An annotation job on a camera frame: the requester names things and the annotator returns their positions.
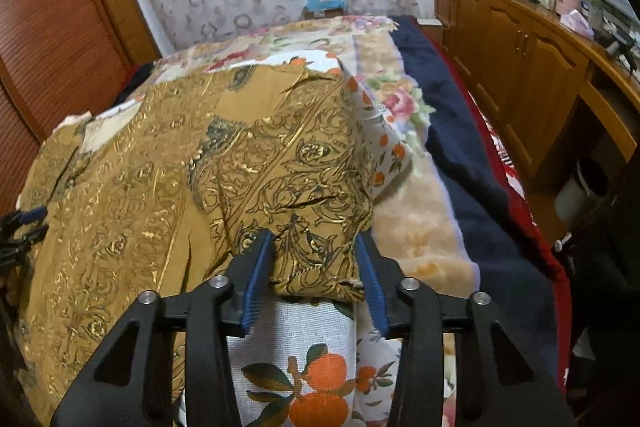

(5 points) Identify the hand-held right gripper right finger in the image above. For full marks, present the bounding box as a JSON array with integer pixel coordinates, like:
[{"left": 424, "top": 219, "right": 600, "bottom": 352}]
[{"left": 354, "top": 233, "right": 578, "bottom": 427}]

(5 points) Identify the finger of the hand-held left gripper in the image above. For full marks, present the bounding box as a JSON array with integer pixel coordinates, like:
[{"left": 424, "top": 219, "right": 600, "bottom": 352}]
[
  {"left": 0, "top": 226, "right": 49, "bottom": 267},
  {"left": 0, "top": 208, "right": 49, "bottom": 229}
]

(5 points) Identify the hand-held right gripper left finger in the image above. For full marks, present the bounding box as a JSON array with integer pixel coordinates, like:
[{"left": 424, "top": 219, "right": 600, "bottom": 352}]
[{"left": 50, "top": 231, "right": 275, "bottom": 427}]

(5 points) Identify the golden brown patterned shirt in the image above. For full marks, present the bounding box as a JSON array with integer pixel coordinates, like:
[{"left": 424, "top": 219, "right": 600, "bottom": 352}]
[{"left": 16, "top": 67, "right": 377, "bottom": 427}]

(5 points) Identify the peach floral blanket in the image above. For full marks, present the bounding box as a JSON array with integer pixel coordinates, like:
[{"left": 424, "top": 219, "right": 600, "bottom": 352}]
[{"left": 150, "top": 14, "right": 482, "bottom": 427}]

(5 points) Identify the white orange print bed sheet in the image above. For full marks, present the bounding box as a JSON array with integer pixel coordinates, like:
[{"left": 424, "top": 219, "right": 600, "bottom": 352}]
[{"left": 65, "top": 49, "right": 418, "bottom": 427}]

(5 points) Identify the navy blue blanket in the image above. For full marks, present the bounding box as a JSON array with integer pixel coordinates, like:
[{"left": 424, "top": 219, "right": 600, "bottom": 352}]
[{"left": 389, "top": 14, "right": 572, "bottom": 390}]

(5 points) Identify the red patterned blanket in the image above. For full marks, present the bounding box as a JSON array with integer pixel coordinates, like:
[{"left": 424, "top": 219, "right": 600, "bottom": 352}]
[{"left": 412, "top": 18, "right": 575, "bottom": 388}]

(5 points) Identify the wooden louvered wardrobe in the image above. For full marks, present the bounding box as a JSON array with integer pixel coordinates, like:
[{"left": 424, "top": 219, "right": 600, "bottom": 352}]
[{"left": 0, "top": 0, "right": 162, "bottom": 214}]

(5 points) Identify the white bin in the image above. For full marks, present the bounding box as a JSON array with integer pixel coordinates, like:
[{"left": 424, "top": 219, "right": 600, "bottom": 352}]
[{"left": 554, "top": 156, "right": 610, "bottom": 224}]

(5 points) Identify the wooden dresser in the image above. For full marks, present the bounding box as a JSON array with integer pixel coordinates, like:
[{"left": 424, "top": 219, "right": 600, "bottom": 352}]
[{"left": 432, "top": 0, "right": 640, "bottom": 210}]

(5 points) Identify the blue box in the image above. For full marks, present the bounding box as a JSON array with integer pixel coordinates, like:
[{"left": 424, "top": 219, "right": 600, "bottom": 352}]
[{"left": 302, "top": 0, "right": 349, "bottom": 20}]

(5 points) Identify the lavender pouch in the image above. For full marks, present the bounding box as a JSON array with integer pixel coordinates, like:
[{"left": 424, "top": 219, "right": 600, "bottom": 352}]
[{"left": 560, "top": 11, "right": 596, "bottom": 38}]

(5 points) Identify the black device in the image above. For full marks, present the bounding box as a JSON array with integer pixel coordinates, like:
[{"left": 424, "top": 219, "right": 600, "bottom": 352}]
[{"left": 605, "top": 29, "right": 640, "bottom": 70}]

